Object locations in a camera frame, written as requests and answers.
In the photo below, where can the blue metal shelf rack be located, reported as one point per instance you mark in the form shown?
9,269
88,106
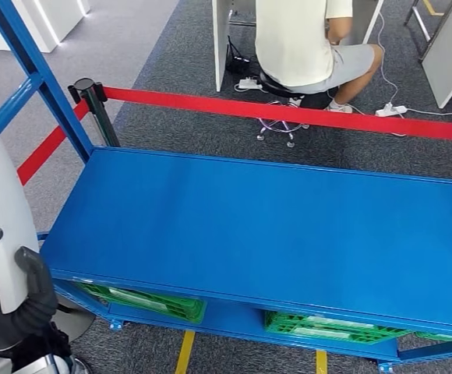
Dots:
249,232

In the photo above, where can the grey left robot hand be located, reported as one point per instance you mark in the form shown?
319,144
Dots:
35,309

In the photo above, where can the white display platform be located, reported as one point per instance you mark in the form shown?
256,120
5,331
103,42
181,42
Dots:
23,26

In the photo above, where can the white power strip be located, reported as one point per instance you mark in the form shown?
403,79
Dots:
391,110
249,83

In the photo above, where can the person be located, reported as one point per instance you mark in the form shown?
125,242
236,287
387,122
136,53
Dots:
292,41

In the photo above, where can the black box under desk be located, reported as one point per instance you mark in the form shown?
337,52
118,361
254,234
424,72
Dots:
237,63

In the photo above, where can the black-topped barrier post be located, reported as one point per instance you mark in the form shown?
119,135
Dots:
99,116

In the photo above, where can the black swivel stool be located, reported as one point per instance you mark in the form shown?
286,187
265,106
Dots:
274,85

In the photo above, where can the green plastic crate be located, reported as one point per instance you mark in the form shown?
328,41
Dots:
327,328
187,309
440,337

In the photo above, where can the white plastic shell part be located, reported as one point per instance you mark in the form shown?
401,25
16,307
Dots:
0,206

